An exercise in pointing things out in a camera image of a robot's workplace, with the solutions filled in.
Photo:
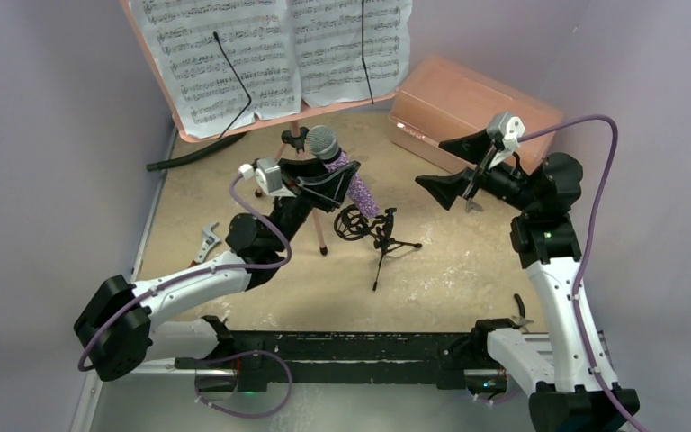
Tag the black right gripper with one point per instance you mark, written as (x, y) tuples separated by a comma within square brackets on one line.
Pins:
[(480, 175)]

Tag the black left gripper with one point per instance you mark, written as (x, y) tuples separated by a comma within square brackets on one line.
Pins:
[(327, 188)]

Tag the pink folding music stand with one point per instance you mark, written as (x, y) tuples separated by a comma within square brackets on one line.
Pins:
[(293, 137)]

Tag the black mini microphone tripod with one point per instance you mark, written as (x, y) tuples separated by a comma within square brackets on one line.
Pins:
[(351, 225)]

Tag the sheet music paper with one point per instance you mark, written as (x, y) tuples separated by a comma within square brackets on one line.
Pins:
[(350, 50), (223, 64)]

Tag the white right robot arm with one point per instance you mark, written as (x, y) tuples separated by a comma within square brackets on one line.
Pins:
[(578, 389)]

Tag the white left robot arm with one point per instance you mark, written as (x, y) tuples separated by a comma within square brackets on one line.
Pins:
[(116, 327)]

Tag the small grey metal clip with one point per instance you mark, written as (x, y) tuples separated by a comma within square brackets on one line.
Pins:
[(472, 206)]

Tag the pink translucent storage box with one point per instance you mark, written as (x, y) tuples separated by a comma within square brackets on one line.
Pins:
[(442, 100)]

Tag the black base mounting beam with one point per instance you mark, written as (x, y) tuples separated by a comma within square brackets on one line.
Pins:
[(449, 361)]

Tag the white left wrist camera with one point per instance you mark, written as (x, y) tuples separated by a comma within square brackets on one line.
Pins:
[(268, 176)]

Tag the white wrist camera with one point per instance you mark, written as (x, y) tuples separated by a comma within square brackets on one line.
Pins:
[(268, 176), (505, 130)]

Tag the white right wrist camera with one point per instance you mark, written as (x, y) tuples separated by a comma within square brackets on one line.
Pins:
[(505, 130)]

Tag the orange handled cutter tool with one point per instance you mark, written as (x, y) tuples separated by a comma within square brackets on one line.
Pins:
[(209, 240)]

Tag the black handled pliers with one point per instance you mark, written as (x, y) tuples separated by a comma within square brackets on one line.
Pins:
[(521, 320)]

